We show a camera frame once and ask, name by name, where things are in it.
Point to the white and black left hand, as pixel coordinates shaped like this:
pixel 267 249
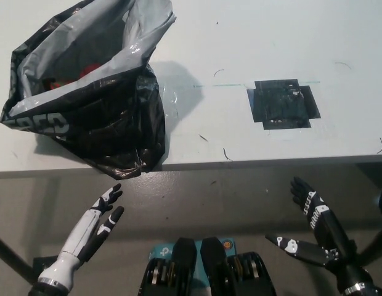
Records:
pixel 80 237

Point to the black plastic bag grey lettering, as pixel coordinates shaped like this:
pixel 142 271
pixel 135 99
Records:
pixel 111 129

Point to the red green coffee bean bag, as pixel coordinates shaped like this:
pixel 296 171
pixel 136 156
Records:
pixel 87 71

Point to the robot left black ribbed block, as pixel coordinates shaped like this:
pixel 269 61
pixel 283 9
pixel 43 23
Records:
pixel 160 277

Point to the robot black ribbed block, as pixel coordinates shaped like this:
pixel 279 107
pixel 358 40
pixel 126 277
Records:
pixel 160 277
pixel 240 277

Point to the robot right black ribbed block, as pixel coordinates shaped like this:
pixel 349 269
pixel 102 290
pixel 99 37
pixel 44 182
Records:
pixel 240 277

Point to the black table leg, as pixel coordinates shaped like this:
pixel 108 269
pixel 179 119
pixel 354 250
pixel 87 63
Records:
pixel 12 259

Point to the black tape patch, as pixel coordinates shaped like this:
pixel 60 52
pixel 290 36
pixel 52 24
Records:
pixel 280 105

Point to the black floor bracket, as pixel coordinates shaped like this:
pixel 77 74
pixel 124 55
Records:
pixel 44 265

